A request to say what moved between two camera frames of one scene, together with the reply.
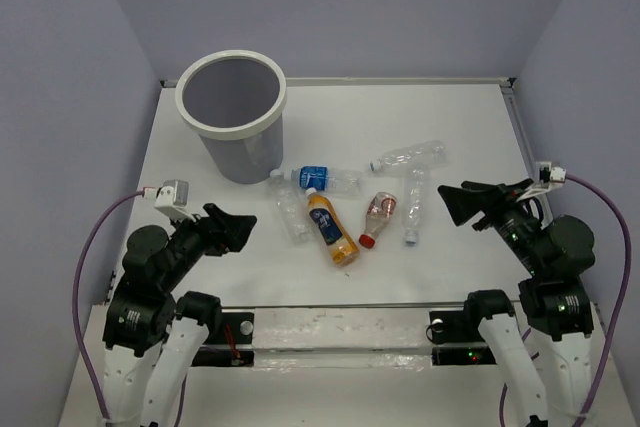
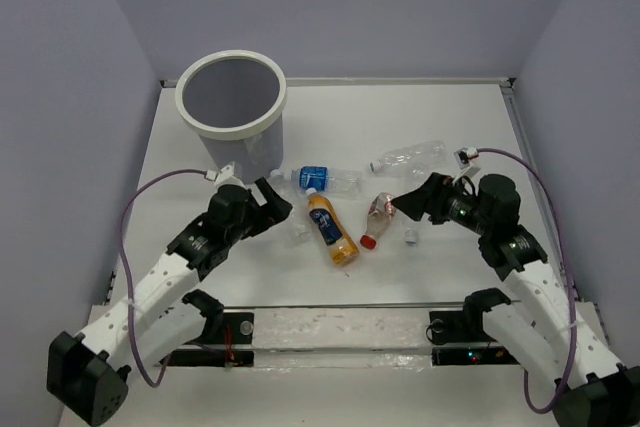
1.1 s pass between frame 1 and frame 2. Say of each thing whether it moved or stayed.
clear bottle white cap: stayed
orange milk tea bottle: stayed
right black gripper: moved
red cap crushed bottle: stayed
